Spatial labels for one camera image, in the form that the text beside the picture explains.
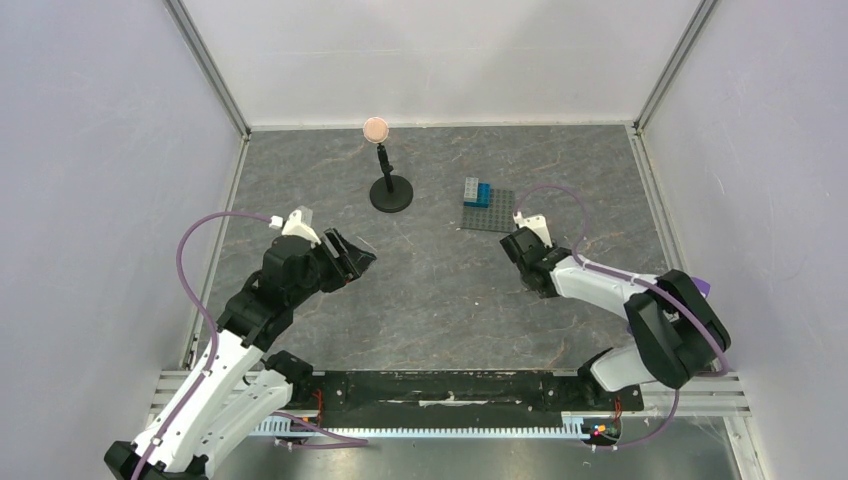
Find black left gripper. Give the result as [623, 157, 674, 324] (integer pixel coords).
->
[288, 226, 376, 307]

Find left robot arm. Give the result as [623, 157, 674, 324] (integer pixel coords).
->
[104, 229, 376, 479]

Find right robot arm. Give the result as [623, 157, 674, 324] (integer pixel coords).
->
[500, 227, 731, 408]

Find dark grey lego baseplate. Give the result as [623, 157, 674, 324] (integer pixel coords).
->
[460, 188, 516, 233]

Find black stand with pink disc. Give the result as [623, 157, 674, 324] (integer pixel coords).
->
[363, 117, 414, 213]

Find blue lego brick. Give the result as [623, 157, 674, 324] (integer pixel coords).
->
[463, 183, 491, 208]

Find light grey lego brick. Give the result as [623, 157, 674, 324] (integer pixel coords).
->
[463, 177, 479, 204]

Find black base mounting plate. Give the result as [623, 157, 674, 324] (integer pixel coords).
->
[262, 351, 644, 429]

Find purple box device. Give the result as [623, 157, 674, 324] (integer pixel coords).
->
[692, 277, 711, 298]

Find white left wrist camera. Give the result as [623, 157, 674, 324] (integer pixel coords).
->
[268, 206, 321, 246]

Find white cable duct strip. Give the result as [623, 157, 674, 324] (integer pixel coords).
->
[249, 416, 618, 441]

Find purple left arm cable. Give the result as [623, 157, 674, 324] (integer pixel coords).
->
[129, 211, 369, 480]

